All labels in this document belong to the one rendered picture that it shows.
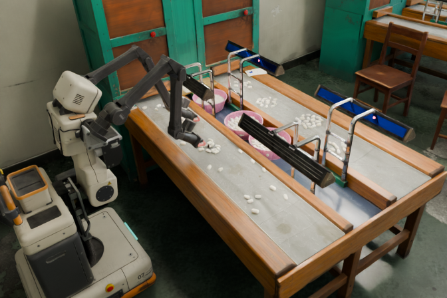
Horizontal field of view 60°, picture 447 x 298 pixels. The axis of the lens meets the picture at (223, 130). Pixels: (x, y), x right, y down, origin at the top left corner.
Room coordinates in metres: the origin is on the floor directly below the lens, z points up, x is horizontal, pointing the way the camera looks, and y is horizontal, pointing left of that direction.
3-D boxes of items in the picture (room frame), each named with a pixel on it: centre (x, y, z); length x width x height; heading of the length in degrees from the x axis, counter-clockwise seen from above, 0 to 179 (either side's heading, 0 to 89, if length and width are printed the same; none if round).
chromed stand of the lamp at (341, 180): (1.74, -0.68, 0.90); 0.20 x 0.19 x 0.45; 32
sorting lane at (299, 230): (1.91, 0.06, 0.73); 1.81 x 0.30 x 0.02; 32
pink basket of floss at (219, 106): (2.61, 0.09, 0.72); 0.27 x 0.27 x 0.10
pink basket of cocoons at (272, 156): (2.00, -0.29, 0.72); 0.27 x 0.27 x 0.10
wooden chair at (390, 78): (3.49, -1.65, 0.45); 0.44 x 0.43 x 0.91; 31
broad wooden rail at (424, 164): (2.39, -0.69, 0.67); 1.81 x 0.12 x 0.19; 32
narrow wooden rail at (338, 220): (2.01, -0.09, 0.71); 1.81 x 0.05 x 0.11; 32
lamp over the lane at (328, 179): (1.49, -0.27, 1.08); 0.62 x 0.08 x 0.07; 32
